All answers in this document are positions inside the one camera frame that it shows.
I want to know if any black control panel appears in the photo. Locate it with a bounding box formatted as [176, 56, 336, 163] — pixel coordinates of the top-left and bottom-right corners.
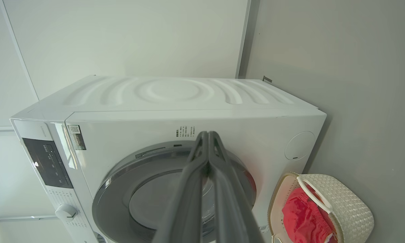
[22, 137, 74, 189]

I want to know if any QR code sticker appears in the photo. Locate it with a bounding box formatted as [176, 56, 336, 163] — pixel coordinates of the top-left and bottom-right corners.
[67, 125, 87, 151]

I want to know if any red garment white hem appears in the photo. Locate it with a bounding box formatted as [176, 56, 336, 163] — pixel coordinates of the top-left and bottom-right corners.
[282, 187, 338, 243]

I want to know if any cream perforated laundry basket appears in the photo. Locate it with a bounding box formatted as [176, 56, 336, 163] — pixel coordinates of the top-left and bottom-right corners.
[267, 172, 375, 243]

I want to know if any white round control knob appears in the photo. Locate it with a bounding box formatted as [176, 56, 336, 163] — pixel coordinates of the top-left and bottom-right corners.
[55, 204, 78, 222]

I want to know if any white front-load washing machine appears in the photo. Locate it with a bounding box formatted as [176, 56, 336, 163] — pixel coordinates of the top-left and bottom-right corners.
[10, 75, 327, 243]

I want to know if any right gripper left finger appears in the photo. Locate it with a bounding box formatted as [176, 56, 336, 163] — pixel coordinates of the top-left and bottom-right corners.
[152, 131, 209, 243]

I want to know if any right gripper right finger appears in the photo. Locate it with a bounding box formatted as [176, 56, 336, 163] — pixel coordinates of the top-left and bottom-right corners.
[207, 131, 265, 243]

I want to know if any black glass washing machine door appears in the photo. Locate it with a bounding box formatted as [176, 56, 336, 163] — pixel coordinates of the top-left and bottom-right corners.
[92, 141, 257, 243]

